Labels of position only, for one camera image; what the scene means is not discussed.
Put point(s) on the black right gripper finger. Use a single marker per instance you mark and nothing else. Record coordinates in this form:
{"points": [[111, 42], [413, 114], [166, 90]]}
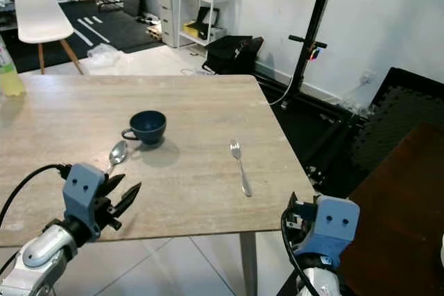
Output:
{"points": [[291, 207]]}

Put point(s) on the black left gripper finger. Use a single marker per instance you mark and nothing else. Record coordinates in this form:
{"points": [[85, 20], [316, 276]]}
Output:
{"points": [[127, 199], [113, 184]]}

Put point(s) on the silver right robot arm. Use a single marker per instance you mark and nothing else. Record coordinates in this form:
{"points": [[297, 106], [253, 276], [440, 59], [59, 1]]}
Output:
{"points": [[319, 283]]}

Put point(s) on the dark blue cup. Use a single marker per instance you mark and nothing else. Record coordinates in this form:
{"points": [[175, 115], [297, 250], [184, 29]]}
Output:
{"points": [[149, 128]]}

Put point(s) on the grey metal table leg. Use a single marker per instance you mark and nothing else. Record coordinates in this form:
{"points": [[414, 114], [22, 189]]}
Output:
{"points": [[248, 265]]}

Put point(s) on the brown wooden cabinet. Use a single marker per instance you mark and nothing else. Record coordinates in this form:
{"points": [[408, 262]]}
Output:
{"points": [[402, 206]]}

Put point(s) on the clear plastic bag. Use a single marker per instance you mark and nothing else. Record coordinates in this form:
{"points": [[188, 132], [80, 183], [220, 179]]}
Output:
{"points": [[104, 55]]}

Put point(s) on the black foam mat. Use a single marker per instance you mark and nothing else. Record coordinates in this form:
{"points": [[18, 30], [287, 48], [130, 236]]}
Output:
{"points": [[395, 112]]}

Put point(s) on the plastic bottle yellow drink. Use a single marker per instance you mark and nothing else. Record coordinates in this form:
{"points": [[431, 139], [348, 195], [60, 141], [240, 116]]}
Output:
{"points": [[10, 81]]}

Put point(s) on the black floor mat white stripes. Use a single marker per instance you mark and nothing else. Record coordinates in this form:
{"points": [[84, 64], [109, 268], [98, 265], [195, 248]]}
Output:
{"points": [[118, 25]]}

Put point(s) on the black bag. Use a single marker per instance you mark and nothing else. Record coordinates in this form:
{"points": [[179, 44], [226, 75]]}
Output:
{"points": [[227, 53]]}

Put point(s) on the white drawer cabinet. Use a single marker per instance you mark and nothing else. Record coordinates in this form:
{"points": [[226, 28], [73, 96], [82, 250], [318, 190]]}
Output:
{"points": [[168, 12]]}

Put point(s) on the yellow black tool case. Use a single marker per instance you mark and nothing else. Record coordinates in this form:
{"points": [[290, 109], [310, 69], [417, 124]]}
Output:
{"points": [[205, 27]]}

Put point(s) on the white chair wooden legs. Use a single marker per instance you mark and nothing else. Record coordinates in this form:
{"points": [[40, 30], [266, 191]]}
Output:
{"points": [[41, 15]]}

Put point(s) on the black stand pole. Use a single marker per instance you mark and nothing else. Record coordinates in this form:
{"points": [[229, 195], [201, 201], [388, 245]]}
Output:
{"points": [[319, 12]]}

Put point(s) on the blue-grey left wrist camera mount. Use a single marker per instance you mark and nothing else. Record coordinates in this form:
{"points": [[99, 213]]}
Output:
{"points": [[84, 192]]}

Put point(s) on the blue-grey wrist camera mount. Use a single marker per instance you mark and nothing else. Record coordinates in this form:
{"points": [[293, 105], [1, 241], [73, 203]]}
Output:
{"points": [[334, 230], [84, 192]]}

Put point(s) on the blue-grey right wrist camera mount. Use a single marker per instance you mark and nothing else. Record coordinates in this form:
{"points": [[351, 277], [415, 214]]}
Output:
{"points": [[334, 230]]}

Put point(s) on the white wall socket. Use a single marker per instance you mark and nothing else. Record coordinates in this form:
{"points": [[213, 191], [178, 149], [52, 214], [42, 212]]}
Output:
{"points": [[368, 76]]}

